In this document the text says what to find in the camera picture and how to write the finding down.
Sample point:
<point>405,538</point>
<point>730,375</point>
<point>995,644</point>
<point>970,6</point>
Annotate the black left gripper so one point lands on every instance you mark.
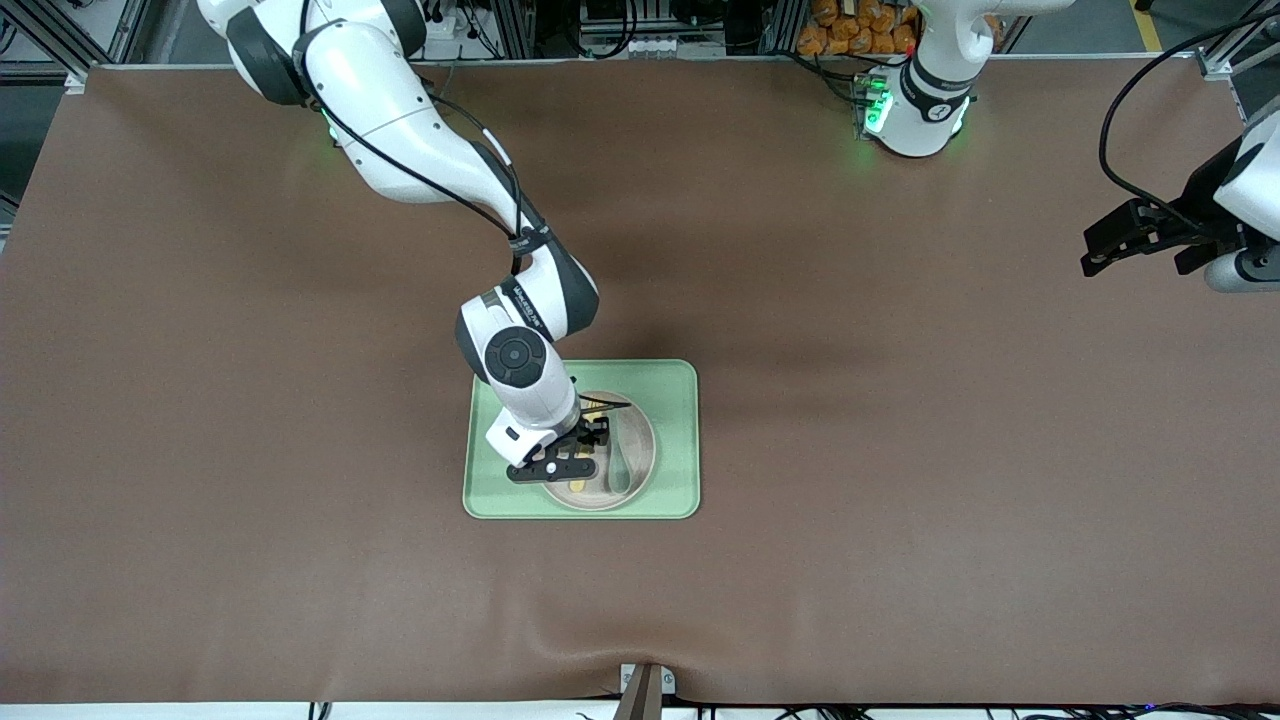
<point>1200,206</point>

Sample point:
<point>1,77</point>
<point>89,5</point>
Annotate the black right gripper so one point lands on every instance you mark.
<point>592,432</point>

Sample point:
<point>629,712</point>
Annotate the yellow plastic fork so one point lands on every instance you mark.
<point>583,486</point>

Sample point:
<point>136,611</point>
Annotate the grey-green plastic spoon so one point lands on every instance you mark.
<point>620,475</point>

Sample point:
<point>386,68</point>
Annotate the beige round plate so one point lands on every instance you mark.
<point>642,450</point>

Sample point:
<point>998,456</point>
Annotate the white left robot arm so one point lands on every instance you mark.
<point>925,115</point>

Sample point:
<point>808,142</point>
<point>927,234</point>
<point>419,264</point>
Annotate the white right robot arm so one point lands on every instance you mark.
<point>380,100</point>

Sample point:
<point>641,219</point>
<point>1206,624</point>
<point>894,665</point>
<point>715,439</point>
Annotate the light green rectangular tray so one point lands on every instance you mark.
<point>680,480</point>

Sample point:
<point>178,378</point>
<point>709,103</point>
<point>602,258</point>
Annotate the brown table mat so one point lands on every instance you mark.
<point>250,450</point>

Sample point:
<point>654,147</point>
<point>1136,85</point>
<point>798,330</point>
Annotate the pile of orange objects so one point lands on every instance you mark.
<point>860,35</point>

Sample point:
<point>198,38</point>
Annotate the white power strip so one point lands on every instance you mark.
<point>450,25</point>

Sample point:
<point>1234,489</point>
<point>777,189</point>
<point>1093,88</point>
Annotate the aluminium frame profile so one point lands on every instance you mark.
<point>1215,62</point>
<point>40,70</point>

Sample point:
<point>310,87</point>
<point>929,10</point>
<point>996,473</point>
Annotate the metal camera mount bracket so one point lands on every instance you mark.
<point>645,695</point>

